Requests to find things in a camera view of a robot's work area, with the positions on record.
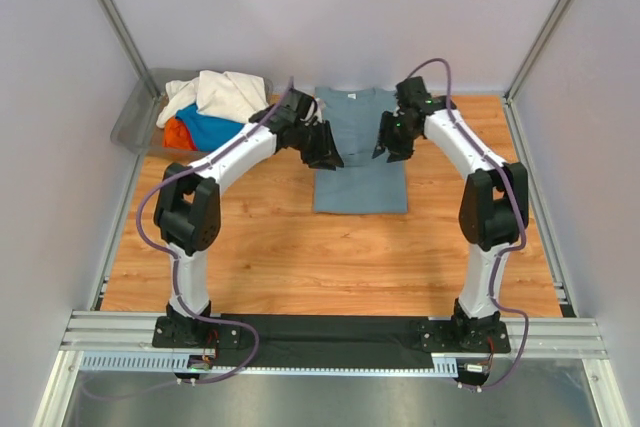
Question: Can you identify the aluminium rail frame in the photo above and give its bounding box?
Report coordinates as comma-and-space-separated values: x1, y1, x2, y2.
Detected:
61, 311, 608, 359

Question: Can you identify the left aluminium corner post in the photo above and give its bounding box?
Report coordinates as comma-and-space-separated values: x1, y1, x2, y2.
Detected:
96, 0, 160, 98

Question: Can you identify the grey slotted cable duct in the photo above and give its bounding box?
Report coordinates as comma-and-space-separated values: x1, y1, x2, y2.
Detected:
79, 351, 458, 379

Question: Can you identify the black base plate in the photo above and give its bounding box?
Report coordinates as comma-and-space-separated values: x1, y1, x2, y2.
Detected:
152, 313, 511, 369

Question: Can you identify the grey-blue t shirt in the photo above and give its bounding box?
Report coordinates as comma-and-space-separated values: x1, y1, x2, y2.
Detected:
313, 87, 408, 215

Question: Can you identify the orange t shirt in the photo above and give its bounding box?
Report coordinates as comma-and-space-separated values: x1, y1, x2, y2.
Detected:
163, 117, 197, 151

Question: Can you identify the grey plastic bin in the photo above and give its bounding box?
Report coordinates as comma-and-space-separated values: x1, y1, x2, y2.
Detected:
110, 67, 275, 167

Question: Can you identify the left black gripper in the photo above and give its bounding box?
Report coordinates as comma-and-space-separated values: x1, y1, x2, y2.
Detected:
291, 120, 343, 172

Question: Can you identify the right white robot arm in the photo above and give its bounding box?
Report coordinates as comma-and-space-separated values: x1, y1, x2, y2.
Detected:
373, 77, 529, 351

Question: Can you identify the aluminium corner post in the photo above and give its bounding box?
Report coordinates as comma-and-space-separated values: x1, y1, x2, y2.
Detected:
96, 0, 160, 98
504, 0, 574, 101

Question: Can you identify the white t shirt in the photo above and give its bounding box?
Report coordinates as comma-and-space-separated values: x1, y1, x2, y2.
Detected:
156, 70, 268, 129

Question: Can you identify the blue t shirt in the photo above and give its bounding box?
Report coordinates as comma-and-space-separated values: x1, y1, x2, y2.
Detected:
175, 104, 244, 152

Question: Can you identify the right aluminium corner post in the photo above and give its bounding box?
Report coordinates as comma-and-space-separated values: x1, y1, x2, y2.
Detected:
504, 0, 574, 101

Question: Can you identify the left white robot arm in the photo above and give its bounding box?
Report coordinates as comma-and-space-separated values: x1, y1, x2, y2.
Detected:
153, 88, 344, 348

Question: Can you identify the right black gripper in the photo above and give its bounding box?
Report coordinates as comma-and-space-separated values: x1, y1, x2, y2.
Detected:
375, 112, 421, 164

